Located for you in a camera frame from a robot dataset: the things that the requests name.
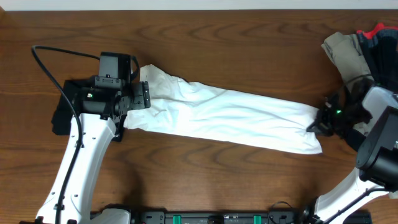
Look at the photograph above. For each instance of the red garment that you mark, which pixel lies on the red garment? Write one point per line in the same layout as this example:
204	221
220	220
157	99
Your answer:
378	29

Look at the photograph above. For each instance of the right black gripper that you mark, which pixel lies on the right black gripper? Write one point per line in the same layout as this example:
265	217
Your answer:
323	126

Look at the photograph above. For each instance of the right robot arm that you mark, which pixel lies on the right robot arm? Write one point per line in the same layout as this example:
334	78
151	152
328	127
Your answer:
375	172

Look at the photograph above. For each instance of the grey khaki garment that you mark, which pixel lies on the grey khaki garment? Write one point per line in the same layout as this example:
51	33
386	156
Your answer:
354	55

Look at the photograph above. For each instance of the white t-shirt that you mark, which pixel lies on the white t-shirt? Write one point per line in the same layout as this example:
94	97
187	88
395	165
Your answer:
196	110

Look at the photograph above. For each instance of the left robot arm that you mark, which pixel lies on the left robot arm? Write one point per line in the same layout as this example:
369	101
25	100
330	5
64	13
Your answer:
99	118

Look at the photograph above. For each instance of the dark navy garment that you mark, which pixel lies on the dark navy garment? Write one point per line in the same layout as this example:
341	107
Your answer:
359	132

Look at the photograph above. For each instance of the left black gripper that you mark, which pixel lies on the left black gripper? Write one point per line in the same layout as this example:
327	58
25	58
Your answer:
144	94

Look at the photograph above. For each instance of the folded black polo shirt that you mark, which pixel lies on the folded black polo shirt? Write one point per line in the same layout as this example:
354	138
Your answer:
62	115

